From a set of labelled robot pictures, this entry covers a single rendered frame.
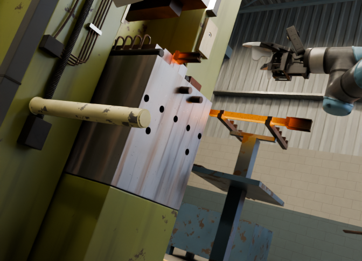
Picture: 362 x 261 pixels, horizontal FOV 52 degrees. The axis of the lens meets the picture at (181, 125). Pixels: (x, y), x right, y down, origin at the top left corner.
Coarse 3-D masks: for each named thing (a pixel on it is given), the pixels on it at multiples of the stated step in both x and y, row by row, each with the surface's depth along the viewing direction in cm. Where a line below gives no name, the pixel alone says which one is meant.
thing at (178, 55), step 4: (176, 52) 138; (180, 52) 138; (184, 52) 137; (188, 52) 136; (192, 52) 135; (196, 52) 134; (176, 56) 138; (180, 56) 139; (184, 56) 138; (188, 56) 137; (192, 56) 135; (196, 56) 135; (200, 56) 134; (176, 60) 139; (180, 60) 138; (184, 60) 137; (188, 60) 136; (192, 60) 135; (196, 60) 134; (200, 60) 134; (180, 64) 141
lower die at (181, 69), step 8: (112, 48) 144; (120, 48) 141; (128, 48) 138; (136, 48) 136; (144, 48) 133; (152, 48) 131; (160, 48) 132; (168, 56) 136; (176, 64) 140; (184, 72) 144
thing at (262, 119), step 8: (216, 112) 162; (232, 112) 158; (248, 120) 155; (256, 120) 152; (264, 120) 150; (272, 120) 148; (280, 120) 147; (288, 120) 144; (296, 120) 144; (304, 120) 143; (288, 128) 147; (296, 128) 143; (304, 128) 141
